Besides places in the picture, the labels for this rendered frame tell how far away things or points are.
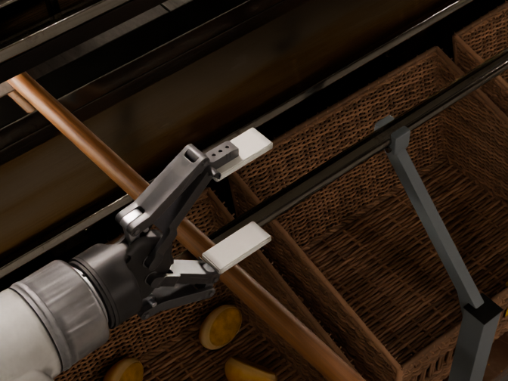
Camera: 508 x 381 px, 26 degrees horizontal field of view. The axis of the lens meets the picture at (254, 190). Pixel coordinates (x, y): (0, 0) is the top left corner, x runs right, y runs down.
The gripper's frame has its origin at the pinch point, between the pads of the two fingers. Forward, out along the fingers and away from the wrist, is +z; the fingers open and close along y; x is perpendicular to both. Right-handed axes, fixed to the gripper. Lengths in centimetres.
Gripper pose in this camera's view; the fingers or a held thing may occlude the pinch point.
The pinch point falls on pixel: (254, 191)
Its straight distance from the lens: 109.9
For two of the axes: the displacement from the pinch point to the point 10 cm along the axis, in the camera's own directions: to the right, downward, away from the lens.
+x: 6.5, 5.5, -5.2
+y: 0.0, 6.8, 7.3
